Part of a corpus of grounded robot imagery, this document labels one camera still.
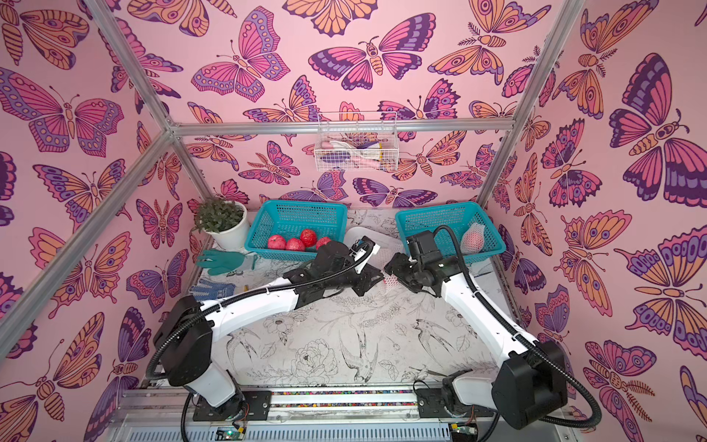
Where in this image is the left teal plastic basket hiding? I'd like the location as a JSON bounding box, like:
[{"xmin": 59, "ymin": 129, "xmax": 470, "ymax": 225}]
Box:
[{"xmin": 245, "ymin": 200, "xmax": 348, "ymax": 262}]

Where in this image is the blue dotted work glove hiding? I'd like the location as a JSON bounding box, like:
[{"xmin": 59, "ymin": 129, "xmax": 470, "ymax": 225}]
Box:
[{"xmin": 189, "ymin": 279, "xmax": 236, "ymax": 301}]

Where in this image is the right teal plastic basket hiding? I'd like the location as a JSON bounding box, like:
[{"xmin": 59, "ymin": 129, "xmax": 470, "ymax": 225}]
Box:
[{"xmin": 395, "ymin": 201, "xmax": 507, "ymax": 263}]

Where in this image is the aluminium front rail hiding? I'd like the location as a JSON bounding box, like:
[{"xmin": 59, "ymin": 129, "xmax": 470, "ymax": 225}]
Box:
[{"xmin": 103, "ymin": 384, "xmax": 581, "ymax": 441}]

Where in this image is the white wire wall basket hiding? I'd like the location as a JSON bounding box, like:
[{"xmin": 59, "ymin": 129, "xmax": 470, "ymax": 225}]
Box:
[{"xmin": 312, "ymin": 110, "xmax": 400, "ymax": 173}]

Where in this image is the white plastic tray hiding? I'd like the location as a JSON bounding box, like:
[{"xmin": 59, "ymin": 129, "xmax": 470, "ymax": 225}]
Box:
[{"xmin": 344, "ymin": 226, "xmax": 404, "ymax": 253}]

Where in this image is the green garden glove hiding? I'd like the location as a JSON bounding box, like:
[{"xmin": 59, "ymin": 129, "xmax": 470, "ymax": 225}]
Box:
[{"xmin": 195, "ymin": 249, "xmax": 246, "ymax": 276}]

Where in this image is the teal plastic basket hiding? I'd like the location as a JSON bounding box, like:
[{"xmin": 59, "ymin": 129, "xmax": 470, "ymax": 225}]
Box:
[
  {"xmin": 245, "ymin": 200, "xmax": 348, "ymax": 262},
  {"xmin": 395, "ymin": 201, "xmax": 507, "ymax": 263}
]

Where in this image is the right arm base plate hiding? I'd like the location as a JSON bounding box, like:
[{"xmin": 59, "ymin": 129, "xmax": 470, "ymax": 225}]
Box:
[{"xmin": 414, "ymin": 384, "xmax": 495, "ymax": 419}]

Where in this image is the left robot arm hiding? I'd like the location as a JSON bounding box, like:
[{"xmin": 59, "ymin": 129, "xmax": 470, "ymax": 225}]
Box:
[{"xmin": 145, "ymin": 263, "xmax": 384, "ymax": 409}]

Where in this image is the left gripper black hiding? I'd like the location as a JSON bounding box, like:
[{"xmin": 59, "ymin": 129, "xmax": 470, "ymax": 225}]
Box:
[{"xmin": 322, "ymin": 263, "xmax": 387, "ymax": 299}]

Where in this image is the red apple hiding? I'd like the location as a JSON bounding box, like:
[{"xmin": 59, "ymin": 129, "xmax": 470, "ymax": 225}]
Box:
[
  {"xmin": 316, "ymin": 237, "xmax": 331, "ymax": 250},
  {"xmin": 285, "ymin": 238, "xmax": 307, "ymax": 252}
]

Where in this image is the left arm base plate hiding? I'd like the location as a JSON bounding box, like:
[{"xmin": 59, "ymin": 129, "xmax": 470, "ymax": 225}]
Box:
[{"xmin": 193, "ymin": 390, "xmax": 272, "ymax": 423}]

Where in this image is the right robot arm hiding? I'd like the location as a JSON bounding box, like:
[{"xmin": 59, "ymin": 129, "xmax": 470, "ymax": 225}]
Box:
[{"xmin": 385, "ymin": 253, "xmax": 603, "ymax": 430}]

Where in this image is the potted green plant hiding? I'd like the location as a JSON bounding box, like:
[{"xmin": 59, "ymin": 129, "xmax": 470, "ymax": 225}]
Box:
[{"xmin": 194, "ymin": 198, "xmax": 250, "ymax": 252}]

